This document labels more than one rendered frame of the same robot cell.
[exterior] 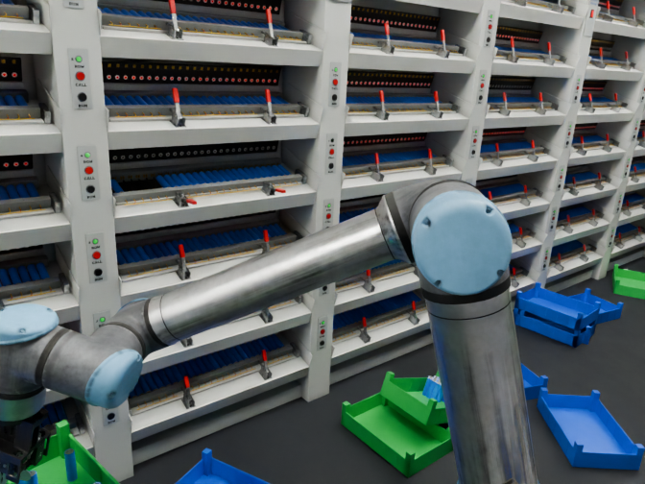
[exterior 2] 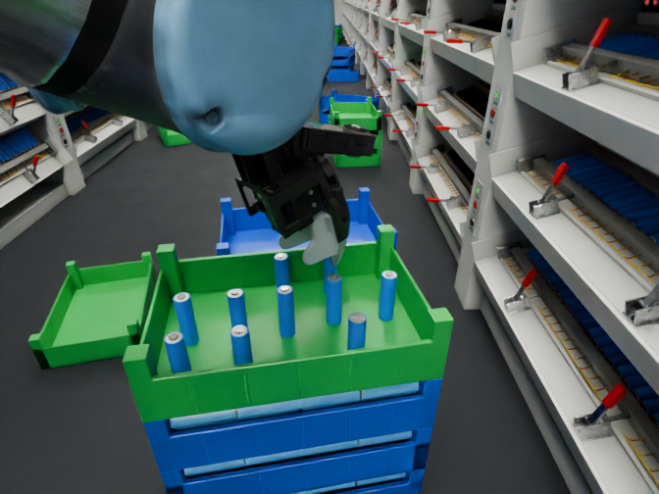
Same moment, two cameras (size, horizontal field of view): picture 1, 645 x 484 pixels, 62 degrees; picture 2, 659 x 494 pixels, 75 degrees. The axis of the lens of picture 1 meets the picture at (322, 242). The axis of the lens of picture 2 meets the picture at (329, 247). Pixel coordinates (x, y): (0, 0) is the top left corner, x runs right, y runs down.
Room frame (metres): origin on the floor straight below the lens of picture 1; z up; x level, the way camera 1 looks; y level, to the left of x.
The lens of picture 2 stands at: (1.03, 0.19, 0.67)
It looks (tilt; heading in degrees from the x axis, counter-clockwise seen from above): 31 degrees down; 129
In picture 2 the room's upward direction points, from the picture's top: straight up
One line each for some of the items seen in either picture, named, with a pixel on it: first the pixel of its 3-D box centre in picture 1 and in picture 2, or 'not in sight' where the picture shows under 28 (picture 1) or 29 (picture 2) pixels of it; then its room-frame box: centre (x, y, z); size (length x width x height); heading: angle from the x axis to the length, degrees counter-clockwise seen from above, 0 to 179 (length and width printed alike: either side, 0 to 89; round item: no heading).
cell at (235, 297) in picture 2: not in sight; (237, 315); (0.72, 0.42, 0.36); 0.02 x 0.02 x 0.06
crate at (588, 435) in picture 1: (585, 425); not in sight; (1.49, -0.88, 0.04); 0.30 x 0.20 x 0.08; 0
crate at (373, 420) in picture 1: (395, 425); not in sight; (1.44, -0.26, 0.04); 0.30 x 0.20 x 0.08; 39
